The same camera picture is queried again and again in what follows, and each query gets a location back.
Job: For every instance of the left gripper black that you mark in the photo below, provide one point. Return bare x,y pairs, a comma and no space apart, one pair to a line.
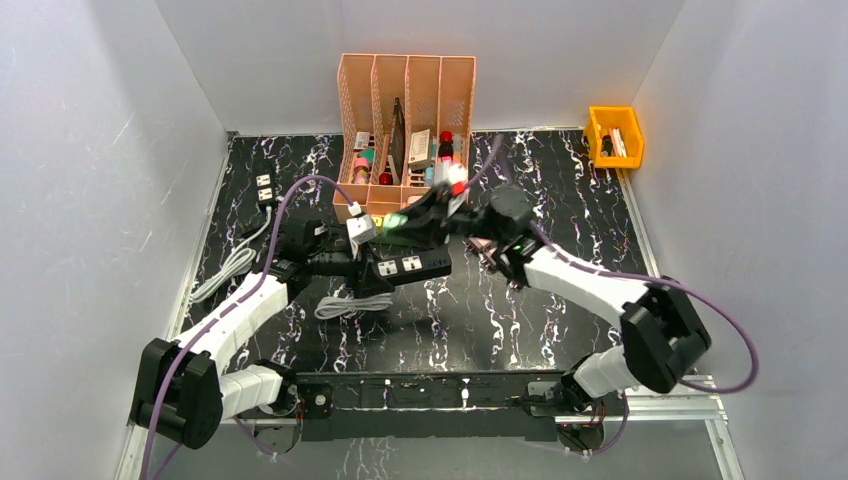
361,277

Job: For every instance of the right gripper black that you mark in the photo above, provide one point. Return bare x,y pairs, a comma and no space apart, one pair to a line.
430,218

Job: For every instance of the black power strip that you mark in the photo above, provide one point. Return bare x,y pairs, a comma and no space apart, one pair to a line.
418,266
266,190

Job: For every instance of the green white charger plug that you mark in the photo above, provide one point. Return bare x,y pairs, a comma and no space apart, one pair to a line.
392,221

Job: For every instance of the pink white charger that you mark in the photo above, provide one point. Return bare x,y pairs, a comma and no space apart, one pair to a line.
478,246

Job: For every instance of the yellow charger plug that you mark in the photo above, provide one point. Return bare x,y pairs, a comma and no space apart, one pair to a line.
378,221

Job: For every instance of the black power strip front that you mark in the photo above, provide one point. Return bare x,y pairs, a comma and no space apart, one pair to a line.
266,190

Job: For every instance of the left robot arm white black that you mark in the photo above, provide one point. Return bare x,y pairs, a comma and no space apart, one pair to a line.
183,390

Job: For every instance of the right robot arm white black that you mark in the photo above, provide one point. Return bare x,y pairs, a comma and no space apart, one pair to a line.
661,335

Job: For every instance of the white box in organizer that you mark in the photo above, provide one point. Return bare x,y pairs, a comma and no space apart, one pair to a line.
419,149

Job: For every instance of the black tablet in organizer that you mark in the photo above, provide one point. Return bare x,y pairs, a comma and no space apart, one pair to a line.
396,150

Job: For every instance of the orange desk file organizer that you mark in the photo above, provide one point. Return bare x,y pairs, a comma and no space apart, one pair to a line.
437,93

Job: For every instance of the yellow storage bin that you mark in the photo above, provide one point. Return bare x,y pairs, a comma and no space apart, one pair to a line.
614,137

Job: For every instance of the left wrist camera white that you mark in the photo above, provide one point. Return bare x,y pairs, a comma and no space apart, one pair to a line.
361,229

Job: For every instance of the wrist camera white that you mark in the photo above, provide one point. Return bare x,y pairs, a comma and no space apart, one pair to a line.
456,175
361,229

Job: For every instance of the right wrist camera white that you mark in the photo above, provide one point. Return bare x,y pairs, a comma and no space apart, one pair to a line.
456,175

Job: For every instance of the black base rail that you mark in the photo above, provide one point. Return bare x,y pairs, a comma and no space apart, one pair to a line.
337,406

